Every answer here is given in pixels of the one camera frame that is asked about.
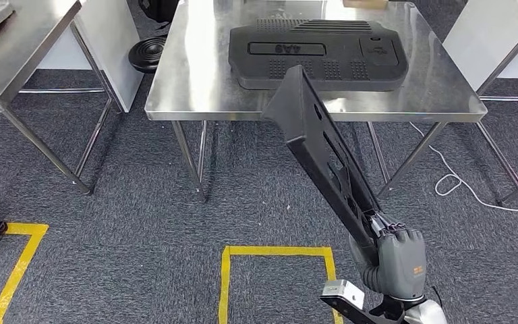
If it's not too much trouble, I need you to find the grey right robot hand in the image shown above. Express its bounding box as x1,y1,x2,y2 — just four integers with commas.
359,213,428,302

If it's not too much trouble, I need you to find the black plastic panel part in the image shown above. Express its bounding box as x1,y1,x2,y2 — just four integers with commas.
261,64,385,267

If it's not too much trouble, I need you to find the stainless steel workbench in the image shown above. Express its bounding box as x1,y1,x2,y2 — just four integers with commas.
0,0,144,196
442,0,518,207
144,0,488,203

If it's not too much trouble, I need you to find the yellow floor tape square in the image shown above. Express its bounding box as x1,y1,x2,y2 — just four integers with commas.
217,245,345,324
0,222,50,324

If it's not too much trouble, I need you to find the black engine cover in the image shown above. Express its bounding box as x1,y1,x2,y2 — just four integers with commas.
228,18,409,92

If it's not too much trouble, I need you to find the brown cardboard piece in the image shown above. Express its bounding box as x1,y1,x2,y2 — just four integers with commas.
342,0,389,10

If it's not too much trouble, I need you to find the black ribbed disc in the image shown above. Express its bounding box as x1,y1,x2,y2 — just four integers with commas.
127,35,169,75

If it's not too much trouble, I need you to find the black bulky object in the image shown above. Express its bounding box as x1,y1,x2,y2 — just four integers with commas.
137,0,180,24

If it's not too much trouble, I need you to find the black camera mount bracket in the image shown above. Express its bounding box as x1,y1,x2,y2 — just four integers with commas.
320,292,409,324

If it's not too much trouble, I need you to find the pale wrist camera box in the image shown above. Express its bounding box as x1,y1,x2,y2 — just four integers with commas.
321,279,366,309

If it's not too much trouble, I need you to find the white floor cable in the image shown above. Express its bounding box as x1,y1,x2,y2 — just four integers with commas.
408,121,518,213

